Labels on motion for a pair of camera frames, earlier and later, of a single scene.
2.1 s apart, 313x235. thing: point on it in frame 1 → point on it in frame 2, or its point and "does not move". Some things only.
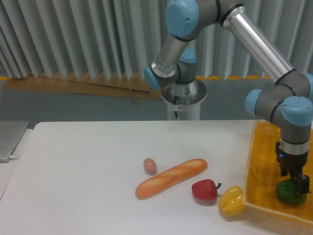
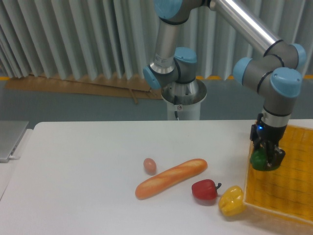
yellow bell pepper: (231, 201) does not move
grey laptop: (11, 132) does not move
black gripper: (301, 182) → (259, 131)
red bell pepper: (205, 189) does not move
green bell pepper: (285, 192) → (258, 160)
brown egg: (150, 166) does not move
